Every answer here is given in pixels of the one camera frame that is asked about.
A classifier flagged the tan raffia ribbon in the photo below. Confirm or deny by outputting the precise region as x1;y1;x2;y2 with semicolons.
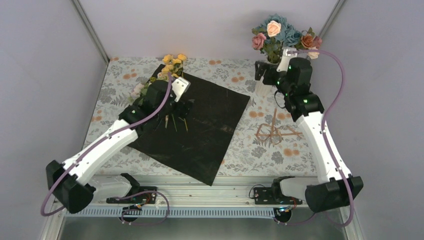
254;108;303;146

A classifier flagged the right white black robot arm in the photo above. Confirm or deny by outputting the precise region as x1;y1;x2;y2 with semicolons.
254;57;364;213

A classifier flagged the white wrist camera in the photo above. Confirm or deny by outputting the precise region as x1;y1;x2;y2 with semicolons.
171;77;191;102
276;47;298;73

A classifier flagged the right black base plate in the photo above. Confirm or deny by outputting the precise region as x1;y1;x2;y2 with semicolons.
253;186;303;205

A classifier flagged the blue rose stem bunch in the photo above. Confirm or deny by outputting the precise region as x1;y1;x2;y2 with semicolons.
257;14;301;60

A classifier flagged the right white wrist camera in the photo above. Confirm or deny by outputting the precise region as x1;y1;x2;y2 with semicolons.
276;47;298;73

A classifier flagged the white ribbed ceramic vase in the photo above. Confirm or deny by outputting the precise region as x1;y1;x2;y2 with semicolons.
254;80;273;97

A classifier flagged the pink orange rose stem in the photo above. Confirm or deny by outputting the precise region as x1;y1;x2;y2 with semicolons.
295;27;323;50

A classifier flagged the colourful artificial flower bouquet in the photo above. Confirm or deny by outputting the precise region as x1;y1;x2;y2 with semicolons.
129;74;190;133

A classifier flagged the aluminium rail frame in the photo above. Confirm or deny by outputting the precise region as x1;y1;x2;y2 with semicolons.
39;62;353;240

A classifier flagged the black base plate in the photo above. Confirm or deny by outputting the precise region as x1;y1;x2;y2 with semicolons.
253;186;303;205
106;186;158;205

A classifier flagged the yellow rose stem bunch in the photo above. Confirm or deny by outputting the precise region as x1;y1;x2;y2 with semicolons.
161;53;187;79

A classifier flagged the right vertical aluminium post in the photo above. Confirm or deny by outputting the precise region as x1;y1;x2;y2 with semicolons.
318;0;347;40

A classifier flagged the vertical aluminium post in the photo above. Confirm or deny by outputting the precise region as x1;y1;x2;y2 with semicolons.
318;0;347;40
70;0;110;65

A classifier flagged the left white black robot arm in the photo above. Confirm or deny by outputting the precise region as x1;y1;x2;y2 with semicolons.
45;77;191;214

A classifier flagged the floral patterned table mat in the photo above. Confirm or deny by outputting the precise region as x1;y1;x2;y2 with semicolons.
85;57;316;177

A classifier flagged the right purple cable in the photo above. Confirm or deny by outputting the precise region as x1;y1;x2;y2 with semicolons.
272;48;356;228

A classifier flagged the pink peach rose stem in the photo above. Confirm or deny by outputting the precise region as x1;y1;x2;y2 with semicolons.
251;20;282;64

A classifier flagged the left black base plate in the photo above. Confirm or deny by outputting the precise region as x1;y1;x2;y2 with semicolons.
106;186;158;205

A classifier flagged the left vertical aluminium post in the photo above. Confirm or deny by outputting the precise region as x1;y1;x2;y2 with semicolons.
70;0;110;65

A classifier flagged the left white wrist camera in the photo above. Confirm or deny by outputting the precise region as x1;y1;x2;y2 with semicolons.
171;77;191;102

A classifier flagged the black wrapping paper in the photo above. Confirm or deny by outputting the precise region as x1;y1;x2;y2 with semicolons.
129;72;250;186

